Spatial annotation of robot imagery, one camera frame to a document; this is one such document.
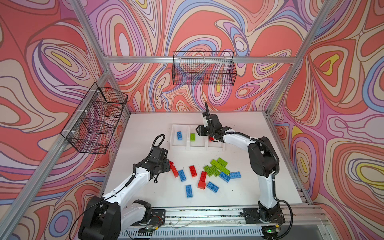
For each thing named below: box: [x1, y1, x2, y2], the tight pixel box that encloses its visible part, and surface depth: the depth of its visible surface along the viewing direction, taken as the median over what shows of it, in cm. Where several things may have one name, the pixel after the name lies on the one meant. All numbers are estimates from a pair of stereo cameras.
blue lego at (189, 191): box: [185, 184, 193, 198], surface depth 82 cm
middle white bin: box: [186, 124, 209, 151], surface depth 98 cm
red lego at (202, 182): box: [197, 171, 207, 190], surface depth 86 cm
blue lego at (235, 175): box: [230, 171, 241, 179], surface depth 88 cm
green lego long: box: [210, 159, 231, 175], surface depth 92 cm
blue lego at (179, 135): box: [176, 131, 183, 141], surface depth 104 cm
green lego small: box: [190, 133, 196, 142], surface depth 106 cm
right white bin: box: [204, 135, 226, 152], surface depth 96 cm
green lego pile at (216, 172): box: [211, 165, 220, 177], surface depth 90 cm
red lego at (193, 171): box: [189, 165, 198, 178], surface depth 90 cm
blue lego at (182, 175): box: [178, 169, 187, 182], surface depth 88 cm
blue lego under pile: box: [219, 171, 231, 183], surface depth 88 cm
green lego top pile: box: [216, 157, 228, 167], surface depth 95 cm
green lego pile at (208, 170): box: [203, 165, 214, 177], surface depth 90 cm
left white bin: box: [169, 124, 190, 151], surface depth 101 cm
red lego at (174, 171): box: [170, 165, 179, 178], surface depth 88 cm
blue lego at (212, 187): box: [207, 181, 220, 194], surface depth 84 cm
